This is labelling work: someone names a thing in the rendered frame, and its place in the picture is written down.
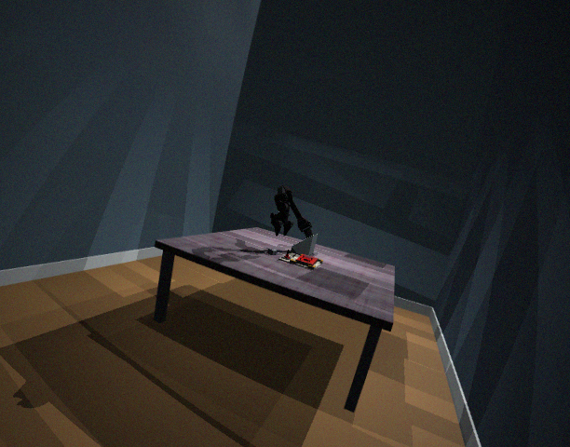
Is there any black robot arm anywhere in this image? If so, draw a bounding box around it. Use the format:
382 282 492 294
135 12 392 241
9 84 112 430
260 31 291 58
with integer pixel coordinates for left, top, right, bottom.
270 185 314 238

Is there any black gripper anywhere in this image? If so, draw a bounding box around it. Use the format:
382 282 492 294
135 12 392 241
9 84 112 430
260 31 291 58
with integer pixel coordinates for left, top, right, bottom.
271 211 294 236

